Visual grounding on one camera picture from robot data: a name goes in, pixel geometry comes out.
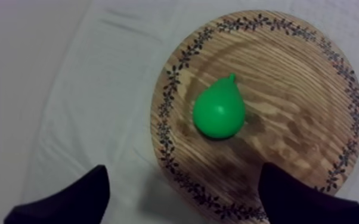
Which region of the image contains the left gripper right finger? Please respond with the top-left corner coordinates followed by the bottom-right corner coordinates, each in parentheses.
top-left (258, 161), bottom-right (359, 224)

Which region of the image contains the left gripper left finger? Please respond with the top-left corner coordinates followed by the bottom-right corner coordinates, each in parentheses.
top-left (3, 164), bottom-right (111, 224)

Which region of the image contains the round wooden board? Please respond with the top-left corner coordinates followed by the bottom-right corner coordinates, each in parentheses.
top-left (150, 9), bottom-right (359, 224)

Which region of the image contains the green toy pear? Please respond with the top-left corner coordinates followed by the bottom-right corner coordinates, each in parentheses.
top-left (192, 73), bottom-right (247, 139)

